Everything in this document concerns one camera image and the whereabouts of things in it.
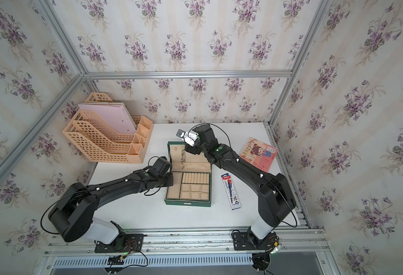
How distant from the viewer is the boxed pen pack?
2.78ft

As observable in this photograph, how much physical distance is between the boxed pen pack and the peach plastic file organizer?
19.9 inches

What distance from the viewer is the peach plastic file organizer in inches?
34.8
